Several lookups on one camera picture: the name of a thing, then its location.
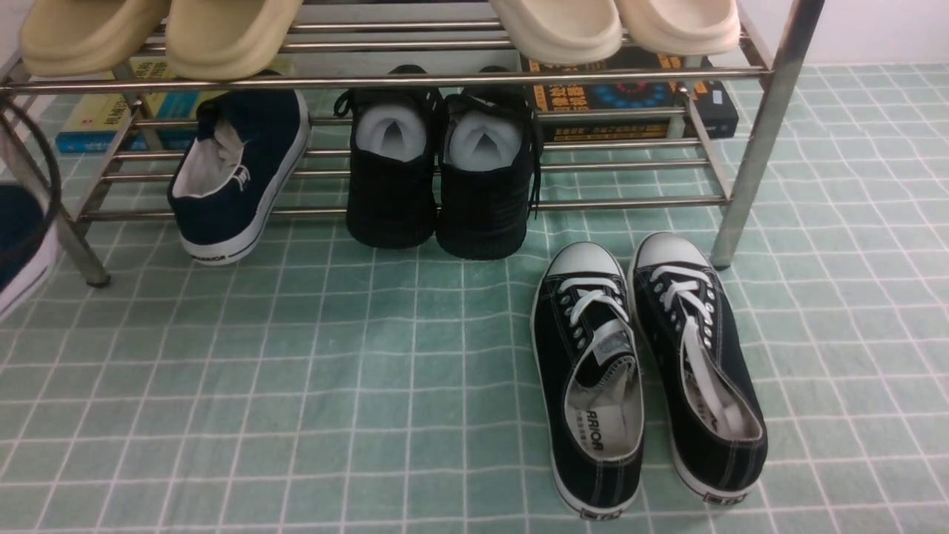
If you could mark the navy slip-on shoe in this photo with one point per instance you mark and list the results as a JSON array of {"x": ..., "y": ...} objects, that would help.
[
  {"x": 247, "y": 144},
  {"x": 29, "y": 244}
]

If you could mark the cream foam slipper, far right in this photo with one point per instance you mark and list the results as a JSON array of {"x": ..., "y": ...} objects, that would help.
[{"x": 682, "y": 28}]

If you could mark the black and orange book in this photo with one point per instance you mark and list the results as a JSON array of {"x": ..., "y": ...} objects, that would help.
[{"x": 616, "y": 110}]

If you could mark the black canvas lace-up sneaker, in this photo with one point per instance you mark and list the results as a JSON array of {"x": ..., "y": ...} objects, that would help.
[
  {"x": 584, "y": 348},
  {"x": 718, "y": 433}
]

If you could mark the tan foam slipper, far left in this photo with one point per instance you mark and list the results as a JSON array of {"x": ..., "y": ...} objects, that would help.
[{"x": 76, "y": 38}]

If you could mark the green checkered floor cloth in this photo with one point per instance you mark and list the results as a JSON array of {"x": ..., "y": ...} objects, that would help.
[{"x": 322, "y": 386}]

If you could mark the yellow and blue book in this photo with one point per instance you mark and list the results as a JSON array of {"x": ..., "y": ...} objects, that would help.
[{"x": 94, "y": 121}]

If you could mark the cream foam slipper, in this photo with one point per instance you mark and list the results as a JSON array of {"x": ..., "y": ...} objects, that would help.
[
  {"x": 682, "y": 28},
  {"x": 562, "y": 32}
]

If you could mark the black mesh sneaker, left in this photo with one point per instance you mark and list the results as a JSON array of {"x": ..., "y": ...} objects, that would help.
[{"x": 394, "y": 140}]

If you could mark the silver metal shoe rack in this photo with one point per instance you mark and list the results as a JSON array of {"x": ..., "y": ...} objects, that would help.
[{"x": 735, "y": 197}]

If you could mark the black canvas lace-up sneaker, right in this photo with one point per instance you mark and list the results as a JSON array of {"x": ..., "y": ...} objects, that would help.
[{"x": 718, "y": 433}]

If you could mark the black mesh sneaker, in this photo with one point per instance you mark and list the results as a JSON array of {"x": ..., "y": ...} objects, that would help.
[
  {"x": 490, "y": 171},
  {"x": 394, "y": 140}
]

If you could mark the black mesh sneaker, right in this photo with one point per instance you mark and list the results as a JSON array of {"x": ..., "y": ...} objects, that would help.
[{"x": 490, "y": 171}]

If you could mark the black canvas lace-up sneaker, left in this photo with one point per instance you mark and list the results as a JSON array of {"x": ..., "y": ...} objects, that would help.
[{"x": 584, "y": 348}]

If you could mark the tan foam slipper, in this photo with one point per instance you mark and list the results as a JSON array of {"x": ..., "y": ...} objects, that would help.
[
  {"x": 226, "y": 40},
  {"x": 76, "y": 38}
]

